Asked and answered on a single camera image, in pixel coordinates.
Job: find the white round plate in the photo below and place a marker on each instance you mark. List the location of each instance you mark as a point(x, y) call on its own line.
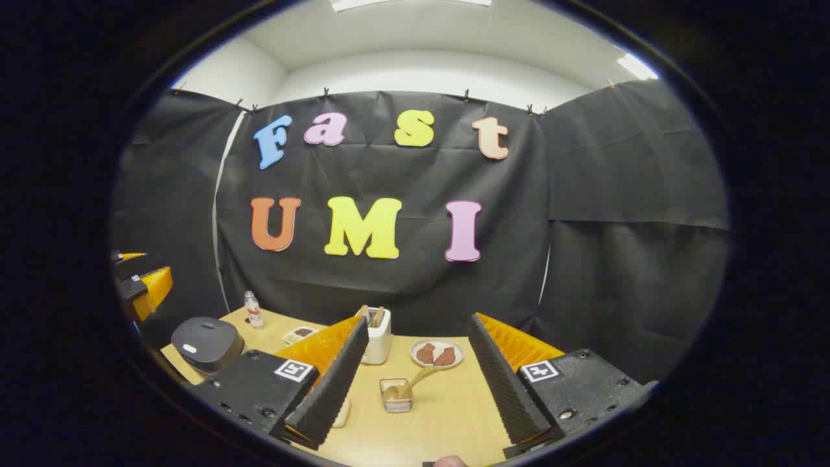
point(438, 353)

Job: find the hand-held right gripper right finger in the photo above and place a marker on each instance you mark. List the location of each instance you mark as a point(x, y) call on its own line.
point(506, 389)

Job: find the small clear plastic bottle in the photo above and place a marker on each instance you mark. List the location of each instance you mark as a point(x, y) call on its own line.
point(253, 311)

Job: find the ceiling light panel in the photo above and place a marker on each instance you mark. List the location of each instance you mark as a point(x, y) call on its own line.
point(408, 4)
point(637, 66)

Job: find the white divided grain tray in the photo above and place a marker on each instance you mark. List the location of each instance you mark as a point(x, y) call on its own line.
point(299, 334)

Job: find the black rice cooker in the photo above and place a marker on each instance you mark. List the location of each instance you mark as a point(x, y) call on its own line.
point(207, 344)

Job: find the clear chopstick holder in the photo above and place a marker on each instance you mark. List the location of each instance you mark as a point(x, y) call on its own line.
point(397, 402)

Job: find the white rice container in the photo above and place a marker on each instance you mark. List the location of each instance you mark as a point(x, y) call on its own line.
point(341, 415)

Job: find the wooden spoon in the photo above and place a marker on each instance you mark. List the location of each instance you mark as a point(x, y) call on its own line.
point(415, 379)

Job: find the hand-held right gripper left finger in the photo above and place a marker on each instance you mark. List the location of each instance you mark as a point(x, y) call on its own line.
point(331, 389)

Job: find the white toaster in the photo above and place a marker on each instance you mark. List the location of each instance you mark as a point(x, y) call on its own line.
point(379, 340)

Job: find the brown meat piece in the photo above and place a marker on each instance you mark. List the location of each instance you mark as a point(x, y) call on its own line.
point(445, 357)
point(425, 353)

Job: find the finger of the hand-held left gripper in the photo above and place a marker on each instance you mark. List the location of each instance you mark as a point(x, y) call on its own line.
point(155, 288)
point(133, 256)

